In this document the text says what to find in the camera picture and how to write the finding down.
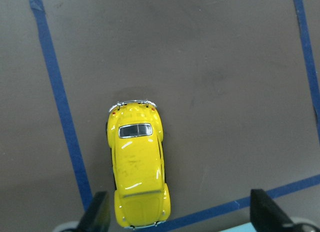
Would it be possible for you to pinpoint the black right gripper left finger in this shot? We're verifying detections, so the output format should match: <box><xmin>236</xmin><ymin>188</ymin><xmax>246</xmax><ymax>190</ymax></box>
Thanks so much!
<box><xmin>76</xmin><ymin>191</ymin><xmax>111</xmax><ymax>231</ymax></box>

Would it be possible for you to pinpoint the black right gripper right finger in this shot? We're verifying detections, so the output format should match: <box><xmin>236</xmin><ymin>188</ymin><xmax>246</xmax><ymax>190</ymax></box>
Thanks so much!
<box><xmin>249</xmin><ymin>189</ymin><xmax>295</xmax><ymax>232</ymax></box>

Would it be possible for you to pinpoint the yellow toy beetle car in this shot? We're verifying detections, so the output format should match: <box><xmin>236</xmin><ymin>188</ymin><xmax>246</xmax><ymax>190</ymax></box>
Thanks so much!
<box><xmin>106</xmin><ymin>100</ymin><xmax>171</xmax><ymax>229</ymax></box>

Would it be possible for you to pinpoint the turquoise plastic storage bin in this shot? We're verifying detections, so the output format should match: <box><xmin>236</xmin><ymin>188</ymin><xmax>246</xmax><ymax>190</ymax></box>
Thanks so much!
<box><xmin>220</xmin><ymin>222</ymin><xmax>256</xmax><ymax>232</ymax></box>

